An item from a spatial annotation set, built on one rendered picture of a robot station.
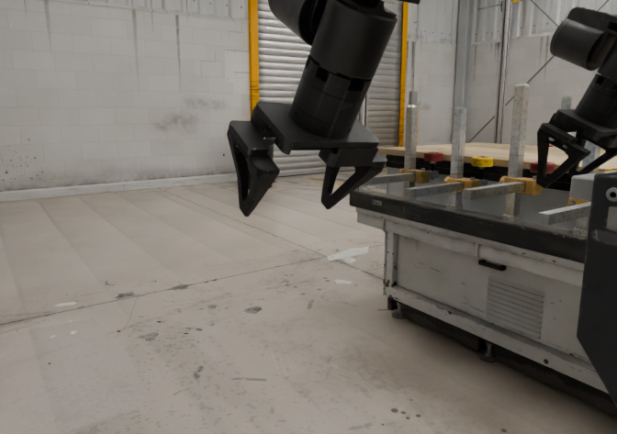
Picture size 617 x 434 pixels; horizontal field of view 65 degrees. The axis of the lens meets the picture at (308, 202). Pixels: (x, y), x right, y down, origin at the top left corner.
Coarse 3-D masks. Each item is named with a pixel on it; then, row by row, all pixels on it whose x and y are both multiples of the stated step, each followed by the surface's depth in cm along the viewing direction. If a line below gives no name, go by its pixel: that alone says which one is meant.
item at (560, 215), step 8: (560, 208) 137; (568, 208) 137; (576, 208) 138; (584, 208) 140; (544, 216) 131; (552, 216) 131; (560, 216) 133; (568, 216) 136; (576, 216) 138; (584, 216) 141; (544, 224) 131
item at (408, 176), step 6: (390, 174) 201; (396, 174) 201; (402, 174) 202; (408, 174) 204; (414, 174) 206; (432, 174) 212; (438, 174) 215; (372, 180) 193; (378, 180) 195; (384, 180) 197; (390, 180) 199; (396, 180) 200; (402, 180) 203; (408, 180) 204
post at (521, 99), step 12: (516, 84) 165; (516, 96) 166; (528, 96) 165; (516, 108) 166; (516, 120) 166; (516, 132) 167; (516, 144) 167; (516, 156) 168; (516, 168) 168; (516, 204) 171
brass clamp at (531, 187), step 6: (504, 180) 172; (510, 180) 170; (516, 180) 168; (522, 180) 166; (528, 180) 164; (534, 180) 163; (528, 186) 165; (534, 186) 163; (540, 186) 165; (522, 192) 166; (528, 192) 165; (534, 192) 163; (540, 192) 165
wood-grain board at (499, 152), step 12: (444, 144) 274; (468, 144) 274; (480, 144) 274; (492, 144) 274; (504, 144) 274; (420, 156) 225; (444, 156) 213; (468, 156) 203; (492, 156) 203; (504, 156) 203; (528, 156) 203; (552, 156) 203; (564, 156) 203; (528, 168) 182; (600, 168) 161
